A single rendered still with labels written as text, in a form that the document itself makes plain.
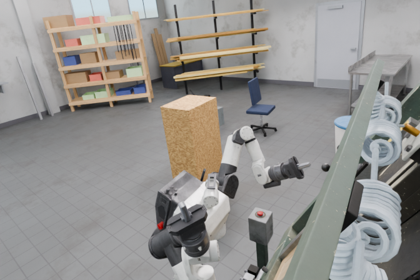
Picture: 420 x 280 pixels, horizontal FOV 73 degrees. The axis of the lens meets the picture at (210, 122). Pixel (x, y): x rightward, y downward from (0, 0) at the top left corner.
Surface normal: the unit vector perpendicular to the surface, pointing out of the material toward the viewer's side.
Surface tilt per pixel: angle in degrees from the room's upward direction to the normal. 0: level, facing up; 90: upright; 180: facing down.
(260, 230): 90
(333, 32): 90
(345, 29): 90
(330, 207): 30
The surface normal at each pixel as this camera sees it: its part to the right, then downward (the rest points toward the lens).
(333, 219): 0.33, -0.75
